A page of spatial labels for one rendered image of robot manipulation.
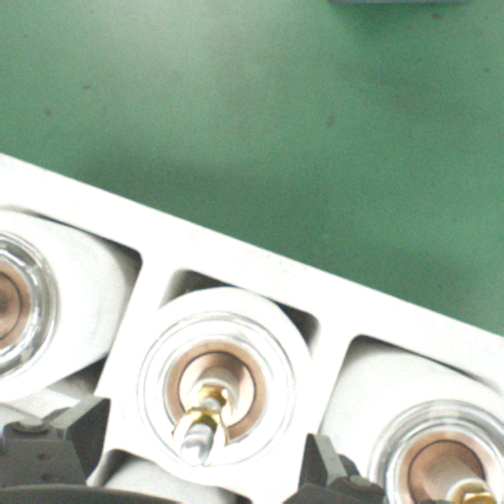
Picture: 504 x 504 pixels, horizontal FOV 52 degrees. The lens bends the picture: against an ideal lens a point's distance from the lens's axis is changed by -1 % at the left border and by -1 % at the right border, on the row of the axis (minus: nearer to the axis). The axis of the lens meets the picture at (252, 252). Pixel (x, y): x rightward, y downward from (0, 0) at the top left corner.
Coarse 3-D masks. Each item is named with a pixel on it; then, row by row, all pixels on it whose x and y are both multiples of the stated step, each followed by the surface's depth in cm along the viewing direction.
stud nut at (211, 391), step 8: (200, 392) 21; (208, 392) 21; (216, 392) 21; (224, 392) 21; (192, 400) 21; (200, 400) 21; (224, 400) 21; (224, 408) 21; (232, 408) 21; (224, 416) 21
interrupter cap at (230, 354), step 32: (192, 320) 25; (224, 320) 25; (160, 352) 25; (192, 352) 25; (224, 352) 25; (256, 352) 25; (160, 384) 25; (192, 384) 25; (256, 384) 25; (288, 384) 24; (160, 416) 24; (256, 416) 25; (288, 416) 24; (160, 448) 24; (256, 448) 24
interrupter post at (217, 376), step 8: (216, 368) 24; (200, 376) 24; (208, 376) 23; (216, 376) 22; (224, 376) 23; (232, 376) 24; (200, 384) 22; (208, 384) 22; (216, 384) 22; (224, 384) 22; (232, 384) 23; (192, 392) 22; (232, 392) 22; (232, 400) 22; (232, 416) 22
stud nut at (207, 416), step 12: (192, 408) 18; (204, 408) 18; (180, 420) 17; (192, 420) 17; (204, 420) 17; (216, 420) 17; (180, 432) 17; (216, 432) 17; (216, 444) 17; (216, 456) 17
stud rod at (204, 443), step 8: (208, 400) 21; (216, 400) 21; (216, 408) 20; (200, 424) 17; (192, 432) 16; (200, 432) 16; (208, 432) 17; (184, 440) 16; (192, 440) 16; (200, 440) 16; (208, 440) 16; (184, 448) 16; (192, 448) 16; (200, 448) 16; (208, 448) 16; (184, 456) 16; (192, 456) 16; (200, 456) 16; (208, 456) 16; (192, 464) 16; (200, 464) 16
